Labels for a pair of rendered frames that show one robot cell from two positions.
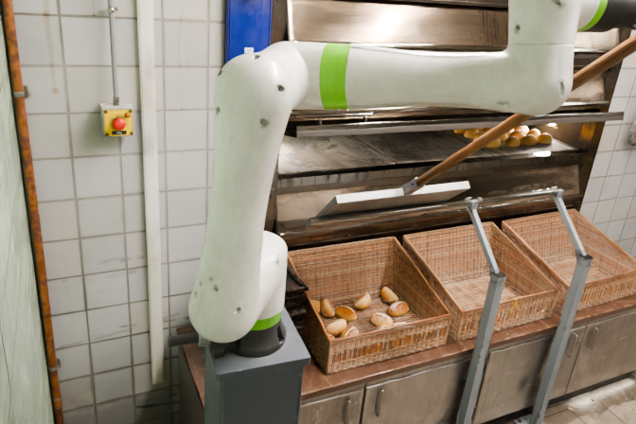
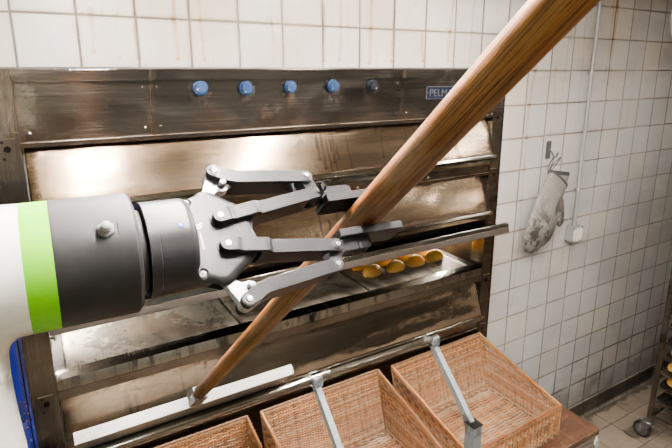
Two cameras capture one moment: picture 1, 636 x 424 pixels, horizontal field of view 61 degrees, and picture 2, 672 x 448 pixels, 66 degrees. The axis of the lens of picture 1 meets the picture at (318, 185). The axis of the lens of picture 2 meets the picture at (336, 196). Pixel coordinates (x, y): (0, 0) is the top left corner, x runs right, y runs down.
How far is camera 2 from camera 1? 0.85 m
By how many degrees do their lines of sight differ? 9
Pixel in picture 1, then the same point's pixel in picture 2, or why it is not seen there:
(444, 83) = not seen: outside the picture
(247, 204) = not seen: outside the picture
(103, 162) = not seen: outside the picture
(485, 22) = (319, 146)
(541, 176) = (432, 303)
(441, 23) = (260, 155)
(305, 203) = (108, 400)
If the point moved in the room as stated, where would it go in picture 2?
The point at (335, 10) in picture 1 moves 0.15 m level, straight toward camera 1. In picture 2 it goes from (103, 160) to (82, 169)
